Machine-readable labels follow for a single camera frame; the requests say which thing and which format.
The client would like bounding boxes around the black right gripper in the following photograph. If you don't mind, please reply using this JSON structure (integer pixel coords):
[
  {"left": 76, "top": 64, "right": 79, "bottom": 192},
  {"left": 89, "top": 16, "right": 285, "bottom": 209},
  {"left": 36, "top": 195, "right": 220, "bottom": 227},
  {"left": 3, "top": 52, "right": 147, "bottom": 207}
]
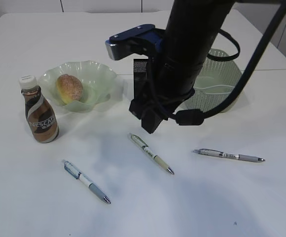
[{"left": 129, "top": 81, "right": 195, "bottom": 134}]

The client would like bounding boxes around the cream barrel pen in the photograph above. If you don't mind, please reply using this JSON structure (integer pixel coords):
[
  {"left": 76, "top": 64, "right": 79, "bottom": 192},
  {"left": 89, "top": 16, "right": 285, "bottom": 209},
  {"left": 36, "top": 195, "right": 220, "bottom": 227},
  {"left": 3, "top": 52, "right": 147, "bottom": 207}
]
[{"left": 128, "top": 133, "right": 175, "bottom": 175}]

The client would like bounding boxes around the golden bread roll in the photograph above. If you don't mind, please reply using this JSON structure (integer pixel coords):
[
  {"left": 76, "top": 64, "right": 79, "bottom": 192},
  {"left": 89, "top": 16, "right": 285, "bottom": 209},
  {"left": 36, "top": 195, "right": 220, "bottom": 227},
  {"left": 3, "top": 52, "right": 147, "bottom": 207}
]
[{"left": 56, "top": 74, "right": 83, "bottom": 104}]

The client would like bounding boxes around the white pen grey grip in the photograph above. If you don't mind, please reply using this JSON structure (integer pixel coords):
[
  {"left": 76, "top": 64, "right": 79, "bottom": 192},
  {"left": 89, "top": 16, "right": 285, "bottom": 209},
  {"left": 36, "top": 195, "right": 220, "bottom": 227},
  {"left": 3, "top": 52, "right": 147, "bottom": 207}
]
[{"left": 62, "top": 160, "right": 111, "bottom": 204}]

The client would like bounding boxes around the brown Nescafe coffee bottle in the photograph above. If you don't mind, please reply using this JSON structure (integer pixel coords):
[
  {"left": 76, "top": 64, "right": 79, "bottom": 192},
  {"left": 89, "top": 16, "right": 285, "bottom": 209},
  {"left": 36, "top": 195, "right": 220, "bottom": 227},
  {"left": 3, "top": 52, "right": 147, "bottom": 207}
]
[{"left": 19, "top": 76, "right": 59, "bottom": 143}]

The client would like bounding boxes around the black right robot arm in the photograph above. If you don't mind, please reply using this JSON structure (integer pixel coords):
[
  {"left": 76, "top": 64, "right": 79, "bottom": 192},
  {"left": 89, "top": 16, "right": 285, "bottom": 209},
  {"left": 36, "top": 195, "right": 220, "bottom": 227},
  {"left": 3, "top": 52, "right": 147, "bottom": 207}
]
[{"left": 129, "top": 0, "right": 235, "bottom": 134}]

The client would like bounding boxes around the black mesh pen holder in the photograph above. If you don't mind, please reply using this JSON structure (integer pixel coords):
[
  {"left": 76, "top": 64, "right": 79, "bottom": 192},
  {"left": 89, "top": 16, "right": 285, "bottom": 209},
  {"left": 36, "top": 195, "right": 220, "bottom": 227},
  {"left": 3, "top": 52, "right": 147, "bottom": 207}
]
[{"left": 133, "top": 59, "right": 148, "bottom": 98}]

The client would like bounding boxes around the green glass ruffled plate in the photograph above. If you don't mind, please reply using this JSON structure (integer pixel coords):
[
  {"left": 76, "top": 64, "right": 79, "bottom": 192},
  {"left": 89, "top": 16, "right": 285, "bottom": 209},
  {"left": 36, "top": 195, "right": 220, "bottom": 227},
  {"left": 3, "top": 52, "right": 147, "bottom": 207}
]
[{"left": 38, "top": 61, "right": 117, "bottom": 113}]

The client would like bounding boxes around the green plastic woven basket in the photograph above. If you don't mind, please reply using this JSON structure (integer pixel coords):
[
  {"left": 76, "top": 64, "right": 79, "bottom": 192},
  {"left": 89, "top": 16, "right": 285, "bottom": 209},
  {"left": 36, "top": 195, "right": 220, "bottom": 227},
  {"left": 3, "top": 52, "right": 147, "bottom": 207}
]
[{"left": 184, "top": 58, "right": 242, "bottom": 112}]

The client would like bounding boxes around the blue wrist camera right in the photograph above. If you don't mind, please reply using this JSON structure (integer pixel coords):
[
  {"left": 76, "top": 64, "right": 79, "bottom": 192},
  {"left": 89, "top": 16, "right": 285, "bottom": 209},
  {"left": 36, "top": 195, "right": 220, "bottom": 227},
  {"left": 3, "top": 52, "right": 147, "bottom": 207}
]
[{"left": 105, "top": 24, "right": 165, "bottom": 61}]

